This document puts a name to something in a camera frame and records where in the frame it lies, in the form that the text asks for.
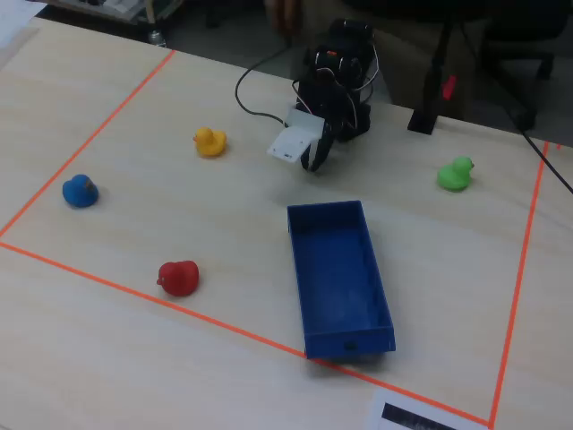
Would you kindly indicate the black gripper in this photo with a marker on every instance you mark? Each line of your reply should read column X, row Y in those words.
column 323, row 144

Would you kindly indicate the green rubber duck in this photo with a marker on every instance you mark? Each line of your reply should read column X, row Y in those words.
column 454, row 177

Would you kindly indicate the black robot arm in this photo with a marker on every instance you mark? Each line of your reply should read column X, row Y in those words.
column 347, row 42

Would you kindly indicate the yellow rubber duck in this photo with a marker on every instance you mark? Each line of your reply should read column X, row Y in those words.
column 210, row 143

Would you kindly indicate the blue plastic box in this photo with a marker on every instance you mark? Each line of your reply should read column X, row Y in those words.
column 340, row 277

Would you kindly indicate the red rubber duck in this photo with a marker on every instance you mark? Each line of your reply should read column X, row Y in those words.
column 179, row 278

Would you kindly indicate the blue rubber duck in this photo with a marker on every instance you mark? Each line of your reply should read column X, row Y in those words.
column 79, row 192

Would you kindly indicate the person's hand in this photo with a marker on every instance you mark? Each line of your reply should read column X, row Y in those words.
column 282, row 13

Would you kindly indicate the red clamp knob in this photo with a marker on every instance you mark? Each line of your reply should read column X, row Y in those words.
column 449, row 87

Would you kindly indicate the orange tape line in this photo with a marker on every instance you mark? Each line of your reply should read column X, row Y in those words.
column 522, row 269
column 89, row 140
column 134, row 292

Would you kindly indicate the black office chair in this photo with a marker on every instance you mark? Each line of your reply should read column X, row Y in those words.
column 528, row 27

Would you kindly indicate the cluttered shelf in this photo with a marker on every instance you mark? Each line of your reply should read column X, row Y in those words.
column 112, row 6

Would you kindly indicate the white paper with black bar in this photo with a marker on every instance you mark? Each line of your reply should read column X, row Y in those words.
column 403, row 414

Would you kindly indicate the plain white paper sheet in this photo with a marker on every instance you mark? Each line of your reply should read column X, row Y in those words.
column 13, row 18

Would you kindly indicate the black camera stand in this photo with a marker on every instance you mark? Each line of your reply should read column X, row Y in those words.
column 429, row 96

